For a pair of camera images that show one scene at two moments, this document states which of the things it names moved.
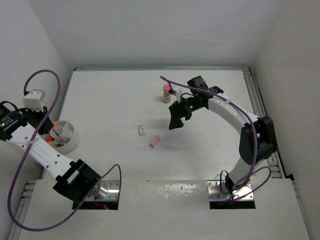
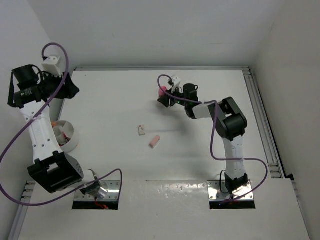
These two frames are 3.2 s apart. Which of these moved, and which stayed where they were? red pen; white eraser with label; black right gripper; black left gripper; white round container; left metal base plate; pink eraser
Moved: black right gripper; red pen; black left gripper
Stayed: pink eraser; left metal base plate; white round container; white eraser with label
